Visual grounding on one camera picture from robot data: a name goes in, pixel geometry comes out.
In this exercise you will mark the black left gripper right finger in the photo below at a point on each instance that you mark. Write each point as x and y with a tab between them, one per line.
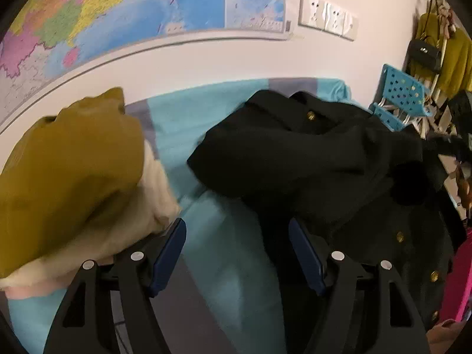
361	308

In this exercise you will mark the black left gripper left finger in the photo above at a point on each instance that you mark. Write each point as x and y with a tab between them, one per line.
84	321

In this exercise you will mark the black coat with gold buttons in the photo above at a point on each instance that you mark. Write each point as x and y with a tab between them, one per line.
365	190

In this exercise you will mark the person's right hand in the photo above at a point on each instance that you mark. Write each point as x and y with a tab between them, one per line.
443	335

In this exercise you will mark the magenta bag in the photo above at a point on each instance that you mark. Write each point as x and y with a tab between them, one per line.
457	291

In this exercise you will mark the pink garment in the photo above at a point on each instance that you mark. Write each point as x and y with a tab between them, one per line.
40	289

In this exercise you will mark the folded cream garment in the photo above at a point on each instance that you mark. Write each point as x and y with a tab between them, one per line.
152	209

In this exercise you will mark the teal and grey bed sheet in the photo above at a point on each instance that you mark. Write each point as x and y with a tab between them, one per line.
223	294

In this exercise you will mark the folded mustard garment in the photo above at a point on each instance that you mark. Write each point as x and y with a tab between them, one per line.
70	171

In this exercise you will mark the blue perforated plastic basket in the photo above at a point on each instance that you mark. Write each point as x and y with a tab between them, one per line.
399	100

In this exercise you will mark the mustard coat on rack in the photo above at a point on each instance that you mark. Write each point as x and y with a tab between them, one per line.
455	75

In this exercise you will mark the black handbag on rack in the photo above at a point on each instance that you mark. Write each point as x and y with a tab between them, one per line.
425	55

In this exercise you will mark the colourful wall map poster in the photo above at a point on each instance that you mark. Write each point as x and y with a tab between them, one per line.
50	42

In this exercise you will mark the white wall socket panel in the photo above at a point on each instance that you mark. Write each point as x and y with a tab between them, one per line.
328	17

